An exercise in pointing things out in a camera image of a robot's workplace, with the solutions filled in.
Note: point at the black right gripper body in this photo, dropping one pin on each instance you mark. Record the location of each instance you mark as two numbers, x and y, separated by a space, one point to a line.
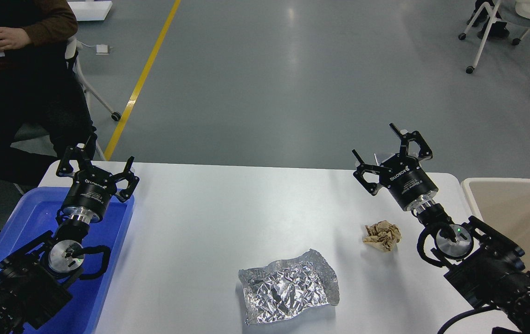
407 182

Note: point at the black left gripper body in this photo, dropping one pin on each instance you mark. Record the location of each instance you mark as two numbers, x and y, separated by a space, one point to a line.
90 194

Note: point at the silver foil bag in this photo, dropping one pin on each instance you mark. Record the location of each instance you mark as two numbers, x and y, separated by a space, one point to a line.
285 288

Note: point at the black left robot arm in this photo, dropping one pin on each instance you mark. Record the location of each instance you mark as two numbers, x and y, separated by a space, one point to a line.
35 278

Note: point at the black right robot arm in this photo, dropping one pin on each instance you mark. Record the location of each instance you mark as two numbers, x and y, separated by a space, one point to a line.
484 266

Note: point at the person's left hand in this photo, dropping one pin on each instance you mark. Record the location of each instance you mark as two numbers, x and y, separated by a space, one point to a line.
13 39

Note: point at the left metal floor plate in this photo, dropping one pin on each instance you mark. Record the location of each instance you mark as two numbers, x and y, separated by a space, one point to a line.
381 158

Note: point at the crumpled brown paper ball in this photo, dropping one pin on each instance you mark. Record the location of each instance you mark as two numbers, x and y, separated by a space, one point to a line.
383 236

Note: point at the seated person dark clothes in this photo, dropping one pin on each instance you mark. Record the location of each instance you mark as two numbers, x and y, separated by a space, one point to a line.
37 86

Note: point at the white power adapter on floor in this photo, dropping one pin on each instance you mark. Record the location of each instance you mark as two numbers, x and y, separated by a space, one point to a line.
102 49

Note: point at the beige plastic bin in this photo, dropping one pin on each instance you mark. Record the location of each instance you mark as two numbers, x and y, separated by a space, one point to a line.
504 204

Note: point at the white box on floor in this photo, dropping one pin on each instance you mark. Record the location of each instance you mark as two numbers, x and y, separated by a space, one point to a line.
90 10

